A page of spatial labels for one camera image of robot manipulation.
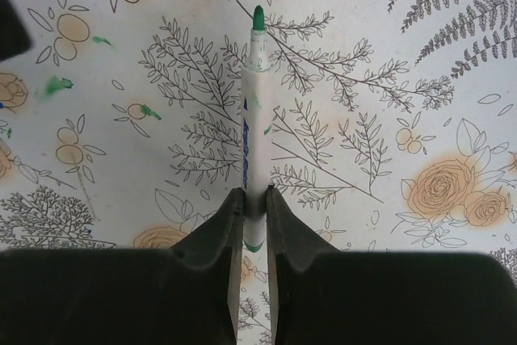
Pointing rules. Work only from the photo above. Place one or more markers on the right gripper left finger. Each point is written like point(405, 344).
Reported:
point(187, 293)

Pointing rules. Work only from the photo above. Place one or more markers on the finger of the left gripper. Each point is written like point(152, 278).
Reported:
point(14, 37)

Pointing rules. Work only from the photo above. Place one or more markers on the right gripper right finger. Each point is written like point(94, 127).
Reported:
point(321, 295)

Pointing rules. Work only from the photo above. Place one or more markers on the white green marker pen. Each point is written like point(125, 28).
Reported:
point(257, 117)

